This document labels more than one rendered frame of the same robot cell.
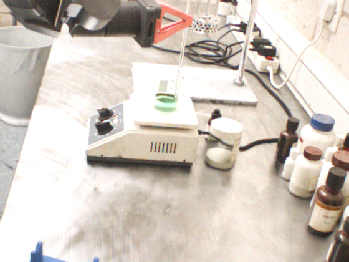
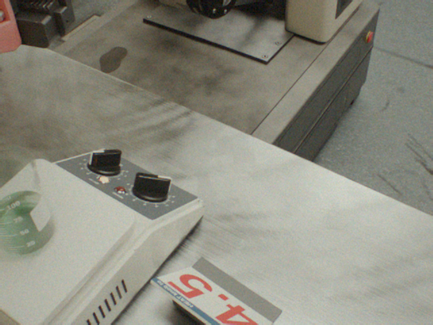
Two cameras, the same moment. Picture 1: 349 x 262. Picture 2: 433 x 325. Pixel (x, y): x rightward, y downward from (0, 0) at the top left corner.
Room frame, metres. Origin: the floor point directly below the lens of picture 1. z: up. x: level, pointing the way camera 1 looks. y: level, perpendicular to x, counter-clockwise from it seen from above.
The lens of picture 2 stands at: (1.14, -0.10, 1.16)
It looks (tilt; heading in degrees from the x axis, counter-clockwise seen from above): 47 degrees down; 131
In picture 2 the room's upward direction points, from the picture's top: 2 degrees counter-clockwise
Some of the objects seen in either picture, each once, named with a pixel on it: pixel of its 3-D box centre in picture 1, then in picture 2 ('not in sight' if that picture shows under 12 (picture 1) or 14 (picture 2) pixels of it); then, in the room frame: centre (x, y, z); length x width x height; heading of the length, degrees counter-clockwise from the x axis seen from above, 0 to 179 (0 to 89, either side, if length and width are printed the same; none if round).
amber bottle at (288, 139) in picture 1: (288, 139); not in sight; (0.89, -0.28, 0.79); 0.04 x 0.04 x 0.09
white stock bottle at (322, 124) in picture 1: (315, 145); not in sight; (0.86, -0.32, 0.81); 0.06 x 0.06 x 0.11
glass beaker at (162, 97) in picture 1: (168, 91); (9, 204); (0.87, -0.03, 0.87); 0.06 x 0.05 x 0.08; 49
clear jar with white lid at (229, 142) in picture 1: (223, 143); not in sight; (0.85, -0.15, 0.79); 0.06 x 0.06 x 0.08
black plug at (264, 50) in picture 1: (263, 50); not in sight; (1.42, -0.30, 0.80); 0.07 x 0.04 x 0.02; 97
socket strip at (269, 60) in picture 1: (252, 42); not in sight; (1.57, -0.29, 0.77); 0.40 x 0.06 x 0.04; 7
